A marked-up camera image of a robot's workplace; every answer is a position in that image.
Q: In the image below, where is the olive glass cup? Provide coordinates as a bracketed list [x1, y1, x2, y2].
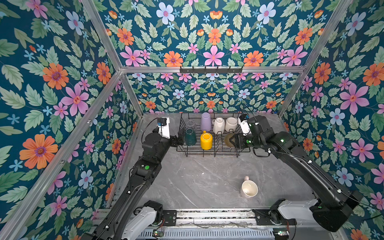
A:
[225, 133, 235, 148]

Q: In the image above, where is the green mug white inside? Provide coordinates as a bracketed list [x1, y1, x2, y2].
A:
[185, 128, 197, 146]

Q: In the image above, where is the white faceted mug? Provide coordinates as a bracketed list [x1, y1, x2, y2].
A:
[212, 117, 226, 135]

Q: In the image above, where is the yellow mug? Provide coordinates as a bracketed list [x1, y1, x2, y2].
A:
[200, 131, 213, 151]

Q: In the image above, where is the lilac plastic cup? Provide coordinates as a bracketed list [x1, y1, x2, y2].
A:
[201, 112, 212, 132]

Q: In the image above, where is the pink mug white inside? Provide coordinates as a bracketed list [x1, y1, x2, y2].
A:
[240, 176, 259, 198]

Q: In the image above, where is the clear glass cup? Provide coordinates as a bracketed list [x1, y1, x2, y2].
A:
[186, 119, 197, 130]

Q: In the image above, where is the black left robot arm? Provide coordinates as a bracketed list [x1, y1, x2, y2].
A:
[82, 131, 185, 240]

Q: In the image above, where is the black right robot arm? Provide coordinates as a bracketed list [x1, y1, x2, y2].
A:
[230, 114, 363, 232]

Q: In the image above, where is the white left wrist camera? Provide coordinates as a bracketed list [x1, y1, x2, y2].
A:
[157, 117, 171, 139]

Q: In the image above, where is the black wire dish rack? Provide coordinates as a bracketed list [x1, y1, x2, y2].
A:
[177, 113, 251, 157]

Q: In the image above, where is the black hook rail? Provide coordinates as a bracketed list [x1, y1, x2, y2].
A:
[179, 66, 243, 75]

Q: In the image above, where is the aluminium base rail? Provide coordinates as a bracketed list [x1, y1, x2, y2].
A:
[98, 207, 301, 229]

